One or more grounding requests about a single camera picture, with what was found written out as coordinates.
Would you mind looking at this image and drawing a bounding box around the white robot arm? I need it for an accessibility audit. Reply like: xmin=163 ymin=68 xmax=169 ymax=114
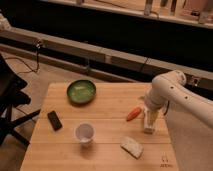
xmin=144 ymin=70 xmax=213 ymax=129

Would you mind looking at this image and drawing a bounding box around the white tube bottle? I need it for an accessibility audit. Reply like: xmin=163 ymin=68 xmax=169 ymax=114
xmin=144 ymin=107 xmax=155 ymax=134

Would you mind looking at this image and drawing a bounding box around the white folded cloth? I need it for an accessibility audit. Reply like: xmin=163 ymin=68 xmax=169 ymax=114
xmin=120 ymin=137 xmax=143 ymax=159

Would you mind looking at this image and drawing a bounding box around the green bowl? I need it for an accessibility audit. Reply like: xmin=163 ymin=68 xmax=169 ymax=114
xmin=67 ymin=80 xmax=96 ymax=105

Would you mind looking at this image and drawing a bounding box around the black rectangular block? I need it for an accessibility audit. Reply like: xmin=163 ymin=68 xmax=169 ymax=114
xmin=47 ymin=111 xmax=62 ymax=131

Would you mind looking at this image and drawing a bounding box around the metal clamp stand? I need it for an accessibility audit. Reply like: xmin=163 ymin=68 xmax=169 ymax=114
xmin=35 ymin=40 xmax=43 ymax=73

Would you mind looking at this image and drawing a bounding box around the black office chair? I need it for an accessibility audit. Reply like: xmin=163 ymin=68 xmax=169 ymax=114
xmin=0 ymin=54 xmax=40 ymax=146

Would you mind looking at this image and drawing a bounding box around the black floor cable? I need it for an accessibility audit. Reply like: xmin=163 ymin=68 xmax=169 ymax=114
xmin=4 ymin=56 xmax=40 ymax=75

